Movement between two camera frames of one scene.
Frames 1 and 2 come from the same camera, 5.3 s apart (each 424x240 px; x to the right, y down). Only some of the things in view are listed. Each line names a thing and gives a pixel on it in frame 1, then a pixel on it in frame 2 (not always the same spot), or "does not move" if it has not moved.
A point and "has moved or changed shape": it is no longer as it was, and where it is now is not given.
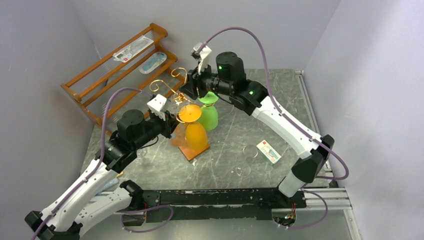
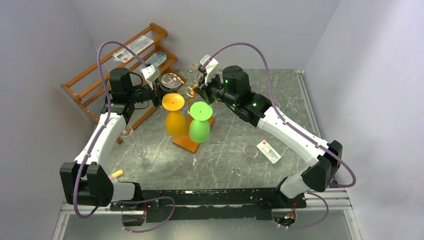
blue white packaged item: [158, 58] does not move
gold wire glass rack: [190, 153] → [188, 141]
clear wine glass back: [178, 138] → [169, 81]
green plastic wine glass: [209, 120] has moved or changed shape
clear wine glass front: [243, 169] does not move
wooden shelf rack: [128, 81] does not move
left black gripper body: [166, 128] → [156, 94]
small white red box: [270, 154] does not move
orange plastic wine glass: [196, 134] has moved or changed shape
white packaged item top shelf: [126, 54] does not move
